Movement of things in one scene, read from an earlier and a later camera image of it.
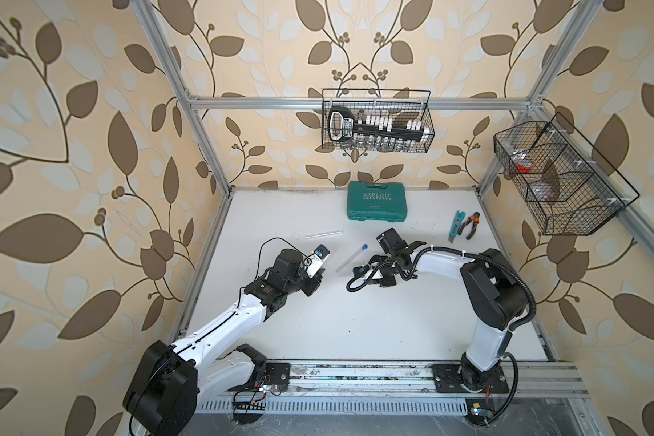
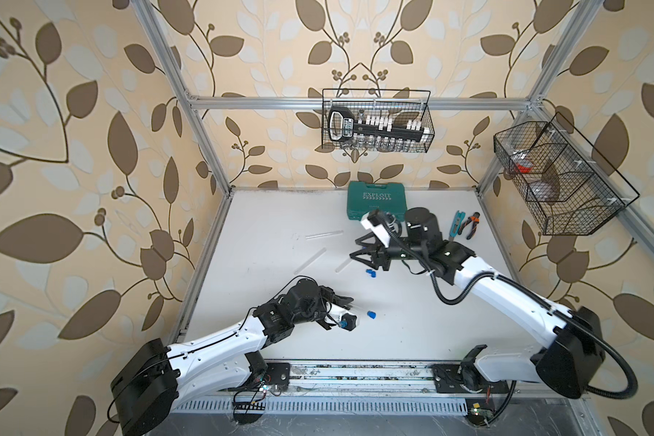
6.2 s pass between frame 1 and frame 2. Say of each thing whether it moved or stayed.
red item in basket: stayed
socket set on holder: stayed
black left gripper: moved
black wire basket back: stayed
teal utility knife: stayed
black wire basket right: stayed
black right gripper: moved
